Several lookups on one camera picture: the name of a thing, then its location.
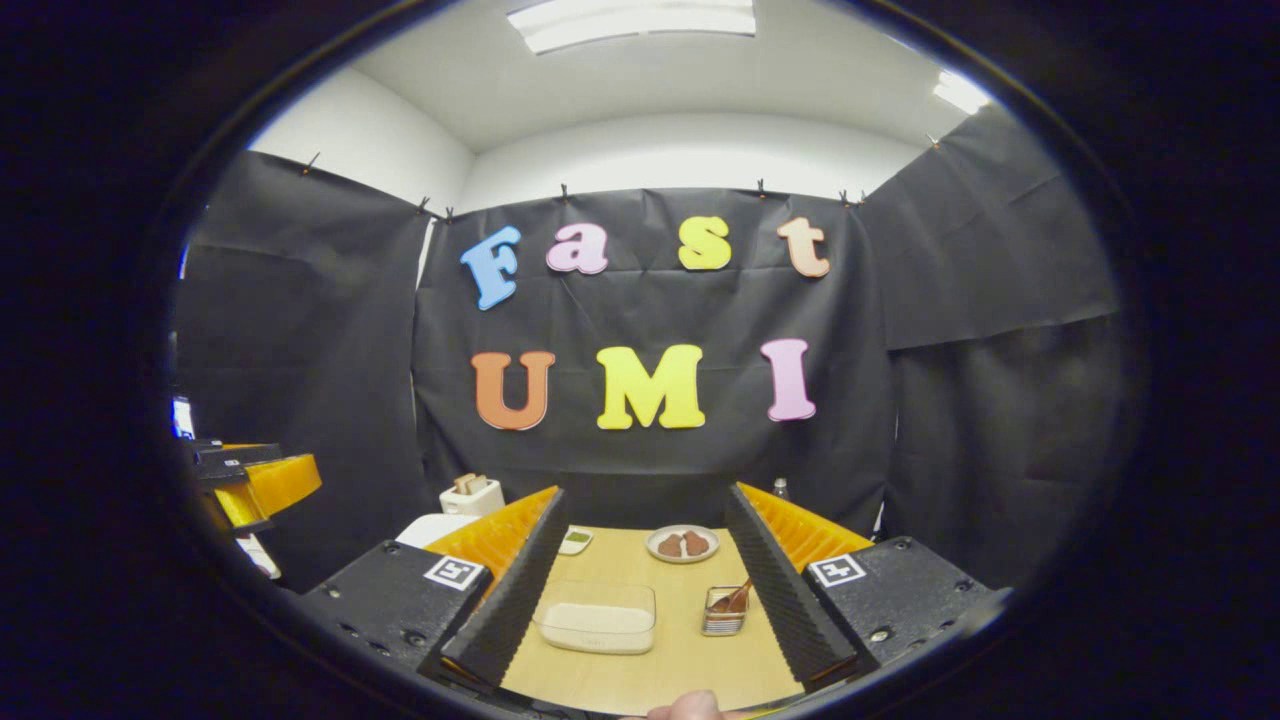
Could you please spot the clear box of rice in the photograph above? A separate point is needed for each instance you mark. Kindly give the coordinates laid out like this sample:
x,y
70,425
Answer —
x,y
597,625

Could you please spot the brown wooden spoon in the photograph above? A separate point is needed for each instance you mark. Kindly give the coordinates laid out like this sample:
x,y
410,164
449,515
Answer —
x,y
738,595

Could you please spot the large ceiling light panel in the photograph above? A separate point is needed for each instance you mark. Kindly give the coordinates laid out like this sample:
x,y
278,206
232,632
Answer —
x,y
630,22

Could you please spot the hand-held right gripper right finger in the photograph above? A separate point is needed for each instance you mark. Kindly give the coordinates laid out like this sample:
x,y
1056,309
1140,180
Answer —
x,y
775,590

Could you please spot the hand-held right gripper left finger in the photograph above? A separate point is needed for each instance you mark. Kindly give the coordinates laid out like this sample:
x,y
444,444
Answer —
x,y
510,600

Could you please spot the white divided condiment dish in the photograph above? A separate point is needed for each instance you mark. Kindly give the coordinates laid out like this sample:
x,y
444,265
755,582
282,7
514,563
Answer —
x,y
576,542

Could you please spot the white toaster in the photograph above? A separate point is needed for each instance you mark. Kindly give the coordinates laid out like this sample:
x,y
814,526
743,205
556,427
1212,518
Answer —
x,y
475,502

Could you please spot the brown meat piece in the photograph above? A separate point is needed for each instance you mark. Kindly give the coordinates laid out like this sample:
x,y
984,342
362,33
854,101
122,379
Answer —
x,y
670,546
696,543

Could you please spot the white round plate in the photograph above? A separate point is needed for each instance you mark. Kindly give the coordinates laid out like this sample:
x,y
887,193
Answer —
x,y
682,560

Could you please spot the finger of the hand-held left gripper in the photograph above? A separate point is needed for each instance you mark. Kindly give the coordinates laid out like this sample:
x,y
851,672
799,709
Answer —
x,y
270,485

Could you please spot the white rice cooker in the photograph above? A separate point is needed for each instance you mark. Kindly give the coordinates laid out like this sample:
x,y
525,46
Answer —
x,y
430,528

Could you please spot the lit monitor screen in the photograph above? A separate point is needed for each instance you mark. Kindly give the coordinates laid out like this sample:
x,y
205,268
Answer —
x,y
183,418

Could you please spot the small ceiling light panel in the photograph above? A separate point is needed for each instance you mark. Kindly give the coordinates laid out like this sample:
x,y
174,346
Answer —
x,y
960,92

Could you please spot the black backdrop cloth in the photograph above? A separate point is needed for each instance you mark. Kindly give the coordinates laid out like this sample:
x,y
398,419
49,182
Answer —
x,y
950,400

